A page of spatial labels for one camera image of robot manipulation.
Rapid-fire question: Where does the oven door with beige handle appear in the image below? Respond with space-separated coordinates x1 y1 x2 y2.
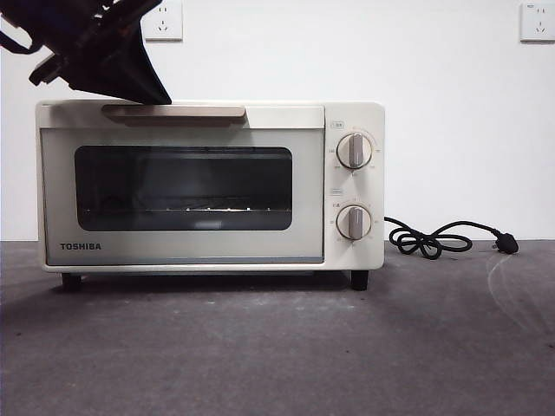
38 103 326 265

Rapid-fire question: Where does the cream Toshiba toaster oven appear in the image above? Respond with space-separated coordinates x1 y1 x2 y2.
34 99 386 292

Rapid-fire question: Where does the temperature knob with beige grip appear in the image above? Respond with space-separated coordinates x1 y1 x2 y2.
336 133 374 170

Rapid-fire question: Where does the timer knob with beige grip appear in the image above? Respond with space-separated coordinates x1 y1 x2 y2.
336 204 373 242

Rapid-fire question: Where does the white wall socket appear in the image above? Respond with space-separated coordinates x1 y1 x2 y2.
519 3 555 43
144 1 184 43

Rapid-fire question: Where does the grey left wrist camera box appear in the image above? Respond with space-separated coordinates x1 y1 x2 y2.
28 52 70 92

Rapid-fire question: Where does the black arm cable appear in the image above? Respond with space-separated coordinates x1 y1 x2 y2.
0 29 36 55

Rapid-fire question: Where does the metal wire oven rack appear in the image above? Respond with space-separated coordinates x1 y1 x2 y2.
80 206 290 216

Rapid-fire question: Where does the black power cord with plug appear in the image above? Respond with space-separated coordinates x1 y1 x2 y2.
383 216 520 260

